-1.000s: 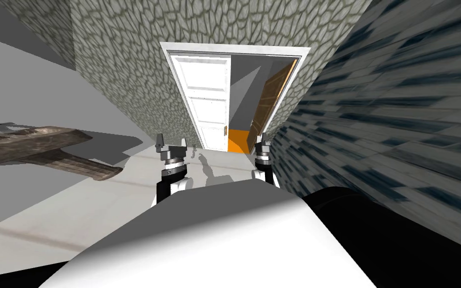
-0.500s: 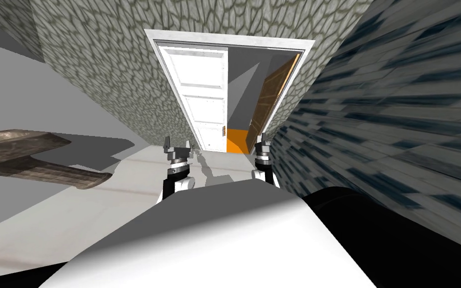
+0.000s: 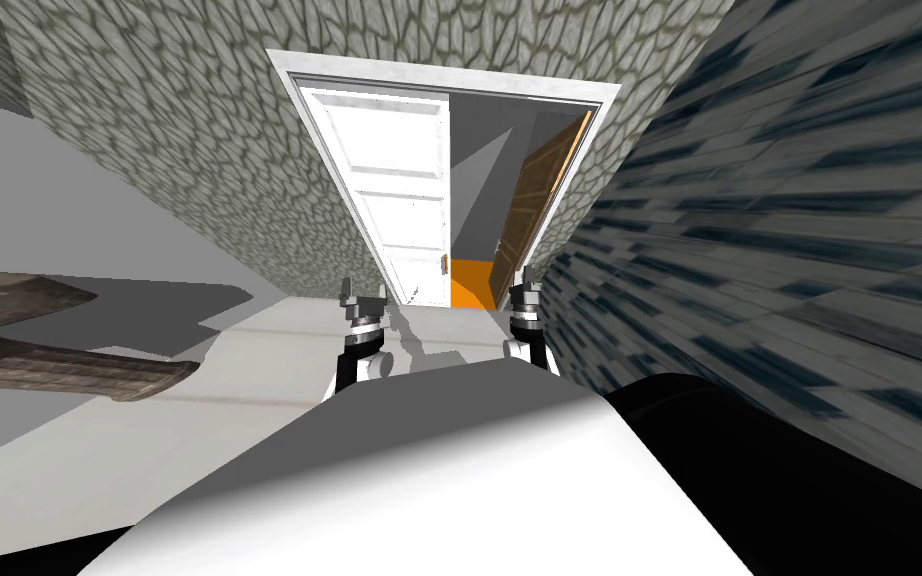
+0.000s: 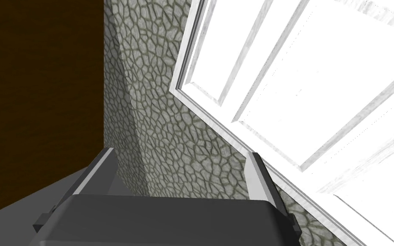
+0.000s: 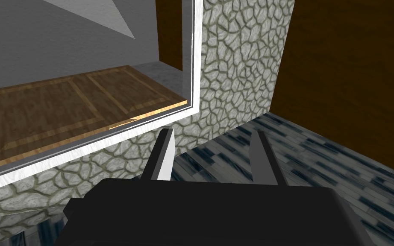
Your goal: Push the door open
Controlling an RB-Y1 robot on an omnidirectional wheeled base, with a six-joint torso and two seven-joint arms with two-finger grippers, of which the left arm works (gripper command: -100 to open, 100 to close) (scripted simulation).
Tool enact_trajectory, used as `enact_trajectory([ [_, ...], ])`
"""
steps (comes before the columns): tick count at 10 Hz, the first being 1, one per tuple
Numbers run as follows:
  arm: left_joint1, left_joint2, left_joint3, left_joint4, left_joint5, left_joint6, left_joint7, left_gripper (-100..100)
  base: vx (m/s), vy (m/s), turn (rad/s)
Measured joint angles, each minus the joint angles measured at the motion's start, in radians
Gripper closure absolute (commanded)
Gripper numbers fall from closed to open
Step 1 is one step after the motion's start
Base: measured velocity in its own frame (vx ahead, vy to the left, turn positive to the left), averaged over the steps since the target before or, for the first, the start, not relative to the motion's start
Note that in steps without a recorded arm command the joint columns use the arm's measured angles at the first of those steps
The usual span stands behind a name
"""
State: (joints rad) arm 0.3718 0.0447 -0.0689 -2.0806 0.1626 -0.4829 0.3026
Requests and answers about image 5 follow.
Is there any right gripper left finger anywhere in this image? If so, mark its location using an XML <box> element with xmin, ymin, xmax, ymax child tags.
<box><xmin>140</xmin><ymin>128</ymin><xmax>176</xmax><ymax>182</ymax></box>

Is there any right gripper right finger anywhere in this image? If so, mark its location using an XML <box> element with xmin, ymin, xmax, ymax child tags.
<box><xmin>250</xmin><ymin>130</ymin><xmax>289</xmax><ymax>187</ymax></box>

